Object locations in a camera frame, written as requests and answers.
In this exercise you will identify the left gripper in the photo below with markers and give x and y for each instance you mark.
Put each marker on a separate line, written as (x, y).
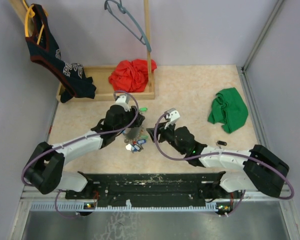
(139, 121)

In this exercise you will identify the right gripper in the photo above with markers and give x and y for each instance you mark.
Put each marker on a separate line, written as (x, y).
(160, 130)

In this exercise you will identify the green tagged key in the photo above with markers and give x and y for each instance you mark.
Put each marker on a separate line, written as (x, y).
(143, 109)

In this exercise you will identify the large metal keyring with keys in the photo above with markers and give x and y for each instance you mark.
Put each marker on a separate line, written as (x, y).
(135, 138)

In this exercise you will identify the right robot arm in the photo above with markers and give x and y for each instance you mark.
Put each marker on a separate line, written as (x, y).
(257, 169)

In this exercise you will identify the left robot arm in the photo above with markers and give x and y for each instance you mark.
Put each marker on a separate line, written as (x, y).
(45, 168)

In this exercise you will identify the red cloth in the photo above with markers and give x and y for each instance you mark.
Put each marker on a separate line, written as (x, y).
(130, 76)

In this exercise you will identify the wooden rack tray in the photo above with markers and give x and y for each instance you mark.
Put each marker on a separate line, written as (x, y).
(104, 90)

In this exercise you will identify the green cloth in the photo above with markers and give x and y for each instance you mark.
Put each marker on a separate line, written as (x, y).
(228, 109)

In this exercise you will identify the navy tank top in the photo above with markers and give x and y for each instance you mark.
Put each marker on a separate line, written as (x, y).
(48, 54)

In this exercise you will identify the yellow clothes hanger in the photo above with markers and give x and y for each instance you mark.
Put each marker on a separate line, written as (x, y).
(28, 20)

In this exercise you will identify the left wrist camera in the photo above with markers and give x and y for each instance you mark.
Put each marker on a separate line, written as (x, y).
(123, 101)

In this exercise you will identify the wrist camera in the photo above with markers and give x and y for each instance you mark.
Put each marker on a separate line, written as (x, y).
(171, 116)
(123, 101)

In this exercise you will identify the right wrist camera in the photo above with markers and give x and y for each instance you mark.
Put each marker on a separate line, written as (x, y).
(171, 116)

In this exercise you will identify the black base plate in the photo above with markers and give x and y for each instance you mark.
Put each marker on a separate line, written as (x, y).
(152, 190)

